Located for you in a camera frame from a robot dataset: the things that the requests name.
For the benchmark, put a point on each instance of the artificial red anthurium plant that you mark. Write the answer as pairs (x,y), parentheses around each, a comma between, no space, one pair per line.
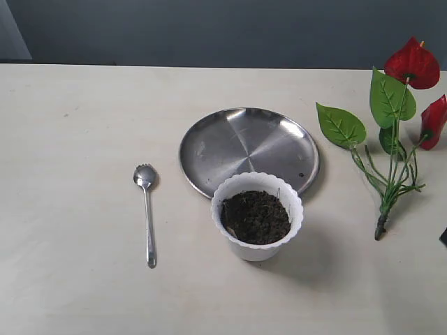
(391,102)

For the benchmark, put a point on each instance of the dark soil in pot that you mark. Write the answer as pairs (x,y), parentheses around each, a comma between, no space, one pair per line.
(255,217)

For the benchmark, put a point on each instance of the white scalloped flower pot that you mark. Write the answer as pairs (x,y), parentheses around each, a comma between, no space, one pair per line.
(258,181)

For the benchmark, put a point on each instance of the silver metal spork spoon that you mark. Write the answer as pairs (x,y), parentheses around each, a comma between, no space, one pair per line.
(145,176)

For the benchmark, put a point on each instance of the round stainless steel plate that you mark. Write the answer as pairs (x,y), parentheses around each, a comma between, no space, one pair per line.
(247,139)

